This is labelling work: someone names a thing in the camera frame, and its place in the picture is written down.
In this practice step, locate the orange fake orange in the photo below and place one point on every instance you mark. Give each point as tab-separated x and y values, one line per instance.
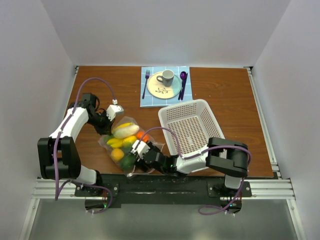
117	154

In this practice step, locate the aluminium frame rail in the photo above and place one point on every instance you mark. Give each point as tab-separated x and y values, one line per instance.
253	188

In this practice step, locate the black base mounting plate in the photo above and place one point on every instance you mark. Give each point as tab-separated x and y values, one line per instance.
219	187

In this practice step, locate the small yellow banana bunch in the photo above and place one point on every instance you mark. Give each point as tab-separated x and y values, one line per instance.
115	143

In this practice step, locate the cream and teal plate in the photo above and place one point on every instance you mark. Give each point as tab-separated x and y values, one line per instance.
159	90

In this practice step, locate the yellow fake banana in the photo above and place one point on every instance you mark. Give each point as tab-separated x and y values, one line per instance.
121	126

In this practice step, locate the white perforated plastic basket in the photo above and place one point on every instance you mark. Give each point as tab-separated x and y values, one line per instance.
193	123

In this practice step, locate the pale white-green fake vegetable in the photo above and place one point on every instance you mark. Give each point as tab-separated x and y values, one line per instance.
127	131

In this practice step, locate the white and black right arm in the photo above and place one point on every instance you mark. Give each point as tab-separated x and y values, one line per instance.
228	157

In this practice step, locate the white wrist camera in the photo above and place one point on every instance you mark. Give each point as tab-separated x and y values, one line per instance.
114	110
140	148

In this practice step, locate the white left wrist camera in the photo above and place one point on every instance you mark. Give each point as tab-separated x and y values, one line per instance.
114	110

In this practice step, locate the yellow felt fake food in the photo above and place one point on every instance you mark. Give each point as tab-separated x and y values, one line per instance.
129	141

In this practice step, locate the clear zip top bag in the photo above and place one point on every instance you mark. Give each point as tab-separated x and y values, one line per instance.
127	150

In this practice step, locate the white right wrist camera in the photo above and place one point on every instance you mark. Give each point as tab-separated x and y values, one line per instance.
140	148

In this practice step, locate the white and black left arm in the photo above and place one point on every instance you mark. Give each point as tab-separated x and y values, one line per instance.
57	153

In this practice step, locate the grey ceramic mug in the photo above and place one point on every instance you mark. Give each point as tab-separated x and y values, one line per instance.
166	78

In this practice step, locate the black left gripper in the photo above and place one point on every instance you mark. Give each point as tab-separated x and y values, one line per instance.
106	129

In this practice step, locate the purple plastic spoon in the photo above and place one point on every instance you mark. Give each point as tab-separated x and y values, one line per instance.
183	75

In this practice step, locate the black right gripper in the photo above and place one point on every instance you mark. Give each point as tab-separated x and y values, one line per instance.
140	163

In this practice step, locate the purple plastic knife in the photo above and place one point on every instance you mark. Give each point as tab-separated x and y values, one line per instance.
182	88

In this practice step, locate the purple plastic fork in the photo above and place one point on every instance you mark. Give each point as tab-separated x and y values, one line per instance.
147	75

